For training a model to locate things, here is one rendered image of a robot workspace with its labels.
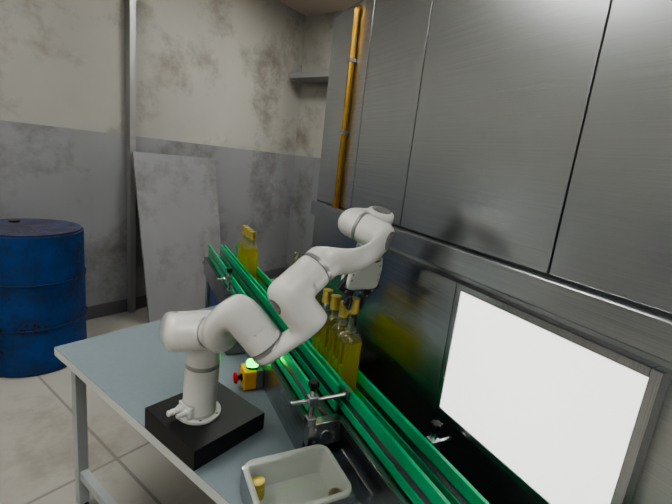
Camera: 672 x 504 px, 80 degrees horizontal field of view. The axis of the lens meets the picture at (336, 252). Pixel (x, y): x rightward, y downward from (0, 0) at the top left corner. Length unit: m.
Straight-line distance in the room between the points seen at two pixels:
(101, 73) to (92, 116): 0.35
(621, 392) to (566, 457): 0.17
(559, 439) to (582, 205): 0.43
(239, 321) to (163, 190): 3.17
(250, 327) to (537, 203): 0.64
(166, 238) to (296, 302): 3.19
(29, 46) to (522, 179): 3.45
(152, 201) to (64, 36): 1.34
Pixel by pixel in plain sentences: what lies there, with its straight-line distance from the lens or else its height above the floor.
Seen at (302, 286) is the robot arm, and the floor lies 1.31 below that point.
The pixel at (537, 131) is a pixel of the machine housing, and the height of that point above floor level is 1.67.
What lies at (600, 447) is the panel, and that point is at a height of 1.16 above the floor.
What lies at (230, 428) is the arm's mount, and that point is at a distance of 1.27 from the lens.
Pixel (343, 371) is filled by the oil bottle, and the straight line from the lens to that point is 1.21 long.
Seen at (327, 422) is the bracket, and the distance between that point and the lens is 1.17.
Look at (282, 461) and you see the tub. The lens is 1.14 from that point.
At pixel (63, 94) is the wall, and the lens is 3.84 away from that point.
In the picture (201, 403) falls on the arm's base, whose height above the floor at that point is 0.87.
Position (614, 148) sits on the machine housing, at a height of 1.64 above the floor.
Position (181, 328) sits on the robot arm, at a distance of 1.03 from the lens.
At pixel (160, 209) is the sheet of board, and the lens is 3.95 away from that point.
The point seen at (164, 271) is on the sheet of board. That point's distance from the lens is 3.97.
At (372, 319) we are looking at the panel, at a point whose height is 1.09.
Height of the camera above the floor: 1.57
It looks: 12 degrees down
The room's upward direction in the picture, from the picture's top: 6 degrees clockwise
